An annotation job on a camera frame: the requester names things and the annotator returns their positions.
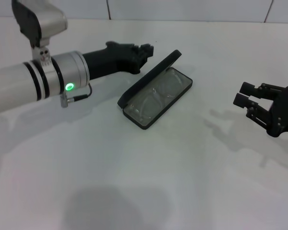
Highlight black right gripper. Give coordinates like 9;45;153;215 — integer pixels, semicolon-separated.
232;81;288;138

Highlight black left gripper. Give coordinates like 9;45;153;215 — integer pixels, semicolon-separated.
82;41;156;81

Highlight black glasses case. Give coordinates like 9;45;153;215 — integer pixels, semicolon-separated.
117;49;194;131

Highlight clear transparent glasses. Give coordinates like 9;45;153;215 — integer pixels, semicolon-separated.
124;68;188;125

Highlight left arm connector cable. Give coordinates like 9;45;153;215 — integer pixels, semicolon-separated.
60;83;93;108

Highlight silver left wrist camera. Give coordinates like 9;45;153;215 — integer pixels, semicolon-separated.
11;0;68;47

